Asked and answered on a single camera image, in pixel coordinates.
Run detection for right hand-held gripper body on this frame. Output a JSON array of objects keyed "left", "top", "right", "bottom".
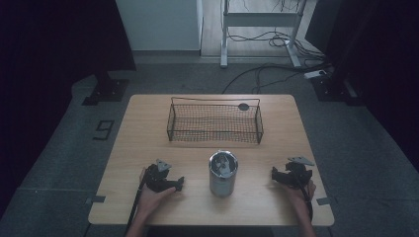
[{"left": 280, "top": 155, "right": 316, "bottom": 191}]

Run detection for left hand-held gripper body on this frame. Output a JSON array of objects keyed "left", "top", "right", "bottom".
[{"left": 143, "top": 159, "right": 177, "bottom": 194}]

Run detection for person's right hand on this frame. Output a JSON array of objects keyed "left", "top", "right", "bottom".
[{"left": 280, "top": 179, "right": 317, "bottom": 209}]

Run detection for person's left hand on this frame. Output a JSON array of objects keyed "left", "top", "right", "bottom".
[{"left": 135, "top": 167, "right": 178, "bottom": 215}]

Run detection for silver metal can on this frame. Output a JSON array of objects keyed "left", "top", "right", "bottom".
[{"left": 208, "top": 149, "right": 239, "bottom": 198}]

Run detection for grey metal piece in can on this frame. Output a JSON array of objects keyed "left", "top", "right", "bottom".
[{"left": 213, "top": 154, "right": 235, "bottom": 178}]

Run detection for black stand base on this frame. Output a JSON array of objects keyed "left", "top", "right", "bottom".
[
  {"left": 310, "top": 72, "right": 365, "bottom": 107},
  {"left": 81, "top": 70, "right": 130, "bottom": 107}
]

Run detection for white power strip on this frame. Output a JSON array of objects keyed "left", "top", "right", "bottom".
[{"left": 302, "top": 69, "right": 328, "bottom": 80}]

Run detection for dark curtain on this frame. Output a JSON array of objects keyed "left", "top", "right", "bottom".
[
  {"left": 305, "top": 0, "right": 419, "bottom": 172},
  {"left": 0, "top": 0, "right": 137, "bottom": 211}
]

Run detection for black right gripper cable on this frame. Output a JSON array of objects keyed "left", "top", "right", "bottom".
[{"left": 295, "top": 171, "right": 314, "bottom": 221}]

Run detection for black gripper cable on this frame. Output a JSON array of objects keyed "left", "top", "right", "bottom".
[
  {"left": 295, "top": 171, "right": 314, "bottom": 221},
  {"left": 125, "top": 177, "right": 148, "bottom": 236}
]

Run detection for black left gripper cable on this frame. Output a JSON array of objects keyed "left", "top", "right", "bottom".
[{"left": 125, "top": 177, "right": 148, "bottom": 236}]

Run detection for wire mesh basket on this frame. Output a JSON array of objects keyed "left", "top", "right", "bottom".
[{"left": 166, "top": 96, "right": 265, "bottom": 145}]

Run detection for black floor cables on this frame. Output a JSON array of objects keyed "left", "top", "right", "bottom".
[{"left": 220, "top": 0, "right": 332, "bottom": 96}]

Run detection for white desk frame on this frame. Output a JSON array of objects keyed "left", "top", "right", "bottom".
[{"left": 219, "top": 0, "right": 309, "bottom": 69}]

